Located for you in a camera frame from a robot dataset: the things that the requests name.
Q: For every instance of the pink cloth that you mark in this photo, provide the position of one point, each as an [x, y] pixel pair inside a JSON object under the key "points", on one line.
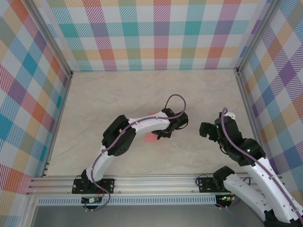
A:
{"points": [[149, 139]]}

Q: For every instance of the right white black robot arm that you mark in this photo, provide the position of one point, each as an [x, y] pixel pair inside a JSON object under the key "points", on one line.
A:
{"points": [[260, 189]]}

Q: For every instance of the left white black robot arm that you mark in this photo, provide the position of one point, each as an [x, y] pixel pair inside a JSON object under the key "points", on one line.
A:
{"points": [[146, 125]]}

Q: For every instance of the grey metal lower shelf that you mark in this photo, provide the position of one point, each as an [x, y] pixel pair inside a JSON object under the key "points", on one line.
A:
{"points": [[154, 217]]}

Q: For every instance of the aluminium side rail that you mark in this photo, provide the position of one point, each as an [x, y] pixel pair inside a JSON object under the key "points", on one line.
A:
{"points": [[247, 101], [47, 165]]}

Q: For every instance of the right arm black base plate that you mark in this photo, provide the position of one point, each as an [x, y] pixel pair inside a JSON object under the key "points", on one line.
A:
{"points": [[206, 185]]}

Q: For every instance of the aluminium mounting rail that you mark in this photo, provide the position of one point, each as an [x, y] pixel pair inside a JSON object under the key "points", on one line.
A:
{"points": [[154, 184]]}

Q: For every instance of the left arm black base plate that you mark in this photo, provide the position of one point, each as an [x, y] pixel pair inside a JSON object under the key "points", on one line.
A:
{"points": [[107, 185]]}

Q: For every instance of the aluminium frame post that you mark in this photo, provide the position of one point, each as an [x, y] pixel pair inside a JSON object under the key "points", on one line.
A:
{"points": [[257, 35], [53, 40]]}

